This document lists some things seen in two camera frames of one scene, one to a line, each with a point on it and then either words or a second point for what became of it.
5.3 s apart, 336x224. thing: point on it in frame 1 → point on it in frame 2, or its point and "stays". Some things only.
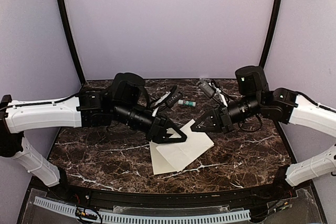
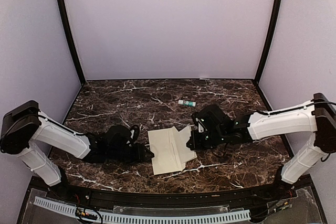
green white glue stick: (187, 103) stays
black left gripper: (155, 132) → (139, 154)
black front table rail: (281, 190) stays
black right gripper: (221, 120) → (195, 145)
